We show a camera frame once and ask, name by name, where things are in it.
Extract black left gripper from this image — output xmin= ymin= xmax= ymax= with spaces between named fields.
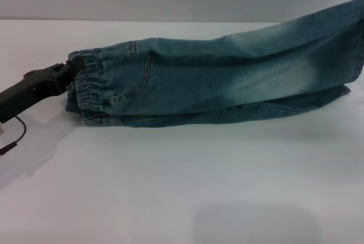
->
xmin=0 ymin=57 xmax=86 ymax=123

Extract blue denim shorts with cartoon patch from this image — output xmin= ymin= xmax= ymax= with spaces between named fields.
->
xmin=65 ymin=0 xmax=364 ymax=128

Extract thin black cable with plug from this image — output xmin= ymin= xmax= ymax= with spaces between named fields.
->
xmin=0 ymin=115 xmax=28 ymax=155

